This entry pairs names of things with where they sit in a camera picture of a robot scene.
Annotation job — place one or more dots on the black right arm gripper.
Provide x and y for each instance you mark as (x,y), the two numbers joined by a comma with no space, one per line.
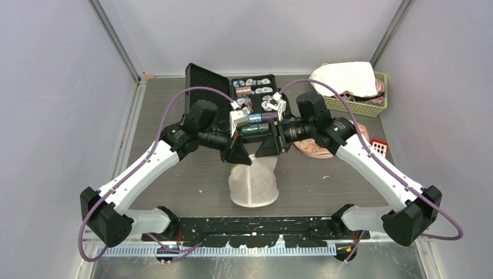
(272,143)

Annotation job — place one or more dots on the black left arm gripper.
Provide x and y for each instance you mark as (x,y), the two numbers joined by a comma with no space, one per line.
(234,151)

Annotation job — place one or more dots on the floral mesh laundry bag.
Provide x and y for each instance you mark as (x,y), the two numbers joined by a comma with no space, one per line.
(334,134)

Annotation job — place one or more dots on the white bra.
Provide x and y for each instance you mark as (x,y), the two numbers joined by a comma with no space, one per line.
(356,78)

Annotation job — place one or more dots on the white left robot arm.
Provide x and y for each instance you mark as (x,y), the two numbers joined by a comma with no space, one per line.
(107,212)

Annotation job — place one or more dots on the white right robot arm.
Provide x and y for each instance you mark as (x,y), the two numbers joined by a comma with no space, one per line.
(411,207)

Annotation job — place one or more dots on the black poker chip case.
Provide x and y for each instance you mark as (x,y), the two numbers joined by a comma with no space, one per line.
(252,91)

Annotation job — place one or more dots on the green plastic basket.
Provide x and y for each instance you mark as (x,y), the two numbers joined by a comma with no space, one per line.
(332,102)

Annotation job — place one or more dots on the pink bras in basket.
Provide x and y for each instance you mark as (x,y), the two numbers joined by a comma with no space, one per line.
(373,100)

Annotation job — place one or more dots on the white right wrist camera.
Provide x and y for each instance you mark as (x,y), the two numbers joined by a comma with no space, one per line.
(276,102)

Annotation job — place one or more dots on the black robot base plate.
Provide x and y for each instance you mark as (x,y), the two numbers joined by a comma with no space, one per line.
(256,232)

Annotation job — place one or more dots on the aluminium frame rail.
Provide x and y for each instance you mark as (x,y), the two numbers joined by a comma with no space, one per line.
(111,32)

